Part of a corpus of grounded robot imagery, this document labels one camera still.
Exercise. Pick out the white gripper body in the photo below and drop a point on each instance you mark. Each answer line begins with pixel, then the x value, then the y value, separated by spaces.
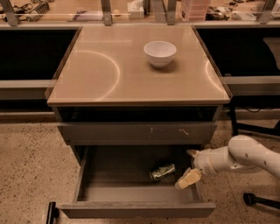
pixel 203 162

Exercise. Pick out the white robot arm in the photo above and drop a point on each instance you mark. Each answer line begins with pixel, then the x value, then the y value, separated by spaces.
pixel 242 154

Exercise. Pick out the open grey middle drawer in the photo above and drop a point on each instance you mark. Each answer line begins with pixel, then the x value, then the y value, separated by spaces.
pixel 114 182

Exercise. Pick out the grey drawer cabinet with counter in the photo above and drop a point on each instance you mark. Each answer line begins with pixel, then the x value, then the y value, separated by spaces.
pixel 107 79

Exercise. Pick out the closed grey top drawer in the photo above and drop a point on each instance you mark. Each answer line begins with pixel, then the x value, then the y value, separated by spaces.
pixel 136 133

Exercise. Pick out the black chair leg with caster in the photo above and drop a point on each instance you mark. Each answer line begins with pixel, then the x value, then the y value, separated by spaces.
pixel 250 199

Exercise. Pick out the black rolling stand leg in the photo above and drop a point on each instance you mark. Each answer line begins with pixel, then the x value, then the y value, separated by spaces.
pixel 234 122

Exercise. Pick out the white ceramic bowl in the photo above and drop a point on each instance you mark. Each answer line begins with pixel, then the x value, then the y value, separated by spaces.
pixel 159 53

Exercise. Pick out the pink stacked containers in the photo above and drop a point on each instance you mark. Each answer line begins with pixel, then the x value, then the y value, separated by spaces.
pixel 194 10

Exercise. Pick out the white tissue box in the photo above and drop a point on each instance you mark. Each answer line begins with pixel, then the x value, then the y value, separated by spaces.
pixel 136 9

